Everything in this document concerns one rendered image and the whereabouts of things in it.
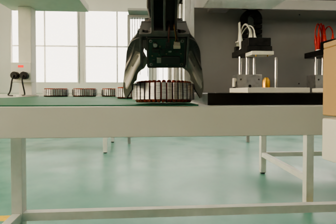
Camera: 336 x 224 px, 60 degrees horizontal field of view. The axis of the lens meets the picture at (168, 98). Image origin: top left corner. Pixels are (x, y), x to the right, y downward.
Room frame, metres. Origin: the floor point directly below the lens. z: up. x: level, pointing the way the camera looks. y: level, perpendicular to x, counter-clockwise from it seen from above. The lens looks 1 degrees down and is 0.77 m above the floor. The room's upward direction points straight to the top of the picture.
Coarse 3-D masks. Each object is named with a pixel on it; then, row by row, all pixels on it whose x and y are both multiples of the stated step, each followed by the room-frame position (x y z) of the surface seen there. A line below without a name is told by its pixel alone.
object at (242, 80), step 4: (236, 76) 0.88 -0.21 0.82; (240, 76) 0.87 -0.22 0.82; (244, 76) 0.87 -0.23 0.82; (248, 76) 0.87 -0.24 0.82; (252, 76) 0.87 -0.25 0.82; (256, 76) 0.88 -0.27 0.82; (260, 76) 0.88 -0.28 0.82; (236, 80) 0.88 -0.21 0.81; (240, 80) 0.87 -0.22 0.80; (244, 80) 0.87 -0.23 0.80; (248, 80) 0.87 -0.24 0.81; (252, 80) 0.87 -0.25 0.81; (256, 80) 0.88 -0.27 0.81; (260, 80) 0.88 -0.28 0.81; (236, 84) 0.88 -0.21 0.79; (240, 84) 0.87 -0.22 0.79; (244, 84) 0.87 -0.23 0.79; (248, 84) 0.87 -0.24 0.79; (252, 84) 0.87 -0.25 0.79; (256, 84) 0.88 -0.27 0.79; (260, 84) 0.88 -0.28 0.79
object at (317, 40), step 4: (316, 24) 0.93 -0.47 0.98; (320, 24) 0.90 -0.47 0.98; (320, 28) 0.94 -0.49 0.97; (324, 28) 0.92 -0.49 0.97; (324, 32) 0.92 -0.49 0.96; (332, 32) 0.90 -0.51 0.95; (324, 36) 0.89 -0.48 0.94; (332, 36) 0.90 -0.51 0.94; (316, 40) 0.92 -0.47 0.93; (324, 40) 0.89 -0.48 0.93; (316, 44) 0.90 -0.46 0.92; (316, 48) 0.90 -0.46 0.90
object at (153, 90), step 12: (144, 84) 0.49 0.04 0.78; (156, 84) 0.48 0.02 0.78; (168, 84) 0.48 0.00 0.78; (180, 84) 0.48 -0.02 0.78; (192, 84) 0.51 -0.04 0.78; (132, 96) 0.52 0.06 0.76; (144, 96) 0.49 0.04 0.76; (156, 96) 0.48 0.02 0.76; (168, 96) 0.47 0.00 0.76; (180, 96) 0.48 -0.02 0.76; (192, 96) 0.51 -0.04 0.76
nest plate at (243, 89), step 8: (232, 88) 0.79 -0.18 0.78; (240, 88) 0.72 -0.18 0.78; (248, 88) 0.67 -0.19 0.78; (256, 88) 0.68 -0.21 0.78; (264, 88) 0.68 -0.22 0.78; (272, 88) 0.68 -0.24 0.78; (280, 88) 0.68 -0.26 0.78; (288, 88) 0.68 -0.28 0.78; (296, 88) 0.68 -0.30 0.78; (304, 88) 0.68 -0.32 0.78
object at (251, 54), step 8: (248, 40) 0.80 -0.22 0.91; (256, 40) 0.80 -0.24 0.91; (264, 40) 0.80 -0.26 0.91; (240, 48) 0.87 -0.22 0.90; (248, 48) 0.80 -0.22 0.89; (256, 48) 0.80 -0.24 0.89; (264, 48) 0.80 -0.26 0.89; (232, 56) 0.93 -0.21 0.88; (240, 56) 0.89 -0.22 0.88; (248, 56) 0.82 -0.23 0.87; (256, 56) 0.82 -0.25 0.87; (264, 56) 0.82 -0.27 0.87; (240, 64) 0.89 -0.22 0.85; (248, 64) 0.90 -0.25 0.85; (240, 72) 0.89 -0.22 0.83; (248, 72) 0.90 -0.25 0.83
